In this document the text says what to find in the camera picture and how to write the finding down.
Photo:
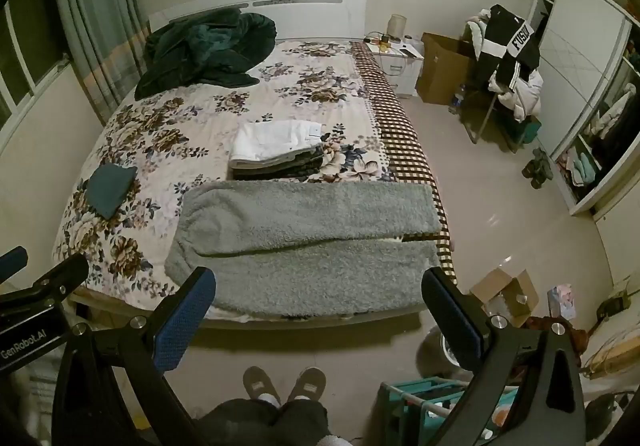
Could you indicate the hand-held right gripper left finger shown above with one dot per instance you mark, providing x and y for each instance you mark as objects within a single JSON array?
[{"x": 192, "y": 306}]

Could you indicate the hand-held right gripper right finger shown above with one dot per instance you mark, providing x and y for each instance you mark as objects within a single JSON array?
[{"x": 447, "y": 311}]

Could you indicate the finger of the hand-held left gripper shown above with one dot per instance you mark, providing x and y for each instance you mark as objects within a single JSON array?
[
  {"x": 12, "y": 260},
  {"x": 67, "y": 271}
]

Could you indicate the grey fleece pants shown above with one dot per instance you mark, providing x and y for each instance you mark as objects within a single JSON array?
[{"x": 300, "y": 221}]

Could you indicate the dark round white-rimmed object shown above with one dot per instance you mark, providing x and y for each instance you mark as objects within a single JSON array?
[{"x": 445, "y": 348}]

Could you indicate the small open cardboard box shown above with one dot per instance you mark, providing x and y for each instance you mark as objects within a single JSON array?
[{"x": 505, "y": 296}]

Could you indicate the teal folded cloth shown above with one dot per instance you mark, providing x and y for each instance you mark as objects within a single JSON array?
[{"x": 110, "y": 188}]

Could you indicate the teal rack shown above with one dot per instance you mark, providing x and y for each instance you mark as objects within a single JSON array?
[{"x": 415, "y": 406}]

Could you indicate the person's left slipper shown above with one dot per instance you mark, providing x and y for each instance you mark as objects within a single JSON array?
[{"x": 260, "y": 383}]

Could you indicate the person's slipper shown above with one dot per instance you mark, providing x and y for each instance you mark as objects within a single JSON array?
[
  {"x": 307, "y": 382},
  {"x": 260, "y": 383}
]

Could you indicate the colourful packet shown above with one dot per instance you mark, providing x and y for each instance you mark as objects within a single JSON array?
[{"x": 561, "y": 301}]

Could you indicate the person's right slipper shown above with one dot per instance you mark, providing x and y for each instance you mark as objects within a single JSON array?
[{"x": 307, "y": 382}]

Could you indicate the person's legs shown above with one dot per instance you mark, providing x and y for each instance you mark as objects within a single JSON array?
[{"x": 270, "y": 423}]

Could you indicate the pair of dark slippers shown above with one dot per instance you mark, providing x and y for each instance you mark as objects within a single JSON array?
[{"x": 537, "y": 169}]

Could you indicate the brown checkered blanket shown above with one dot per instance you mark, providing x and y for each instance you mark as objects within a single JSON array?
[{"x": 395, "y": 126}]

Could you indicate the chair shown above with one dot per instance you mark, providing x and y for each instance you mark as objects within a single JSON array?
[{"x": 482, "y": 111}]

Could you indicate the window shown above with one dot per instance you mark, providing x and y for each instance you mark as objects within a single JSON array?
[{"x": 25, "y": 51}]

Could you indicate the plastic water bottle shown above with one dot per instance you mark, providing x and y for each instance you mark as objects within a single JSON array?
[{"x": 456, "y": 101}]

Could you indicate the white garment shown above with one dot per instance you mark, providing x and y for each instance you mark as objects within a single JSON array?
[{"x": 522, "y": 96}]

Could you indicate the bed with floral sheet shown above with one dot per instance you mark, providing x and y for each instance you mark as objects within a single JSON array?
[{"x": 300, "y": 91}]

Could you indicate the large cardboard box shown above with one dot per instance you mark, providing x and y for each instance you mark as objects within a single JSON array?
[{"x": 445, "y": 66}]

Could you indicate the white nightstand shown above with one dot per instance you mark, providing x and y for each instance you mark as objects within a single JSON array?
[{"x": 397, "y": 66}]

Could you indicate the dark green duvet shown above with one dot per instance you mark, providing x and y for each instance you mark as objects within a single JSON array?
[{"x": 210, "y": 51}]

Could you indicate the pale green curtain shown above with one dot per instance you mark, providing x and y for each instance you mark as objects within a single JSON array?
[{"x": 95, "y": 16}]

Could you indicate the black and white jacket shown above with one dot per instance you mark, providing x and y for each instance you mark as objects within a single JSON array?
[{"x": 505, "y": 41}]

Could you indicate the white wardrobe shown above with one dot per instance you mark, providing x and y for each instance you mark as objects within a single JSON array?
[{"x": 580, "y": 56}]

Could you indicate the white headboard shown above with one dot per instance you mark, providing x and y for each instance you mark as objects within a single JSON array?
[{"x": 310, "y": 11}]

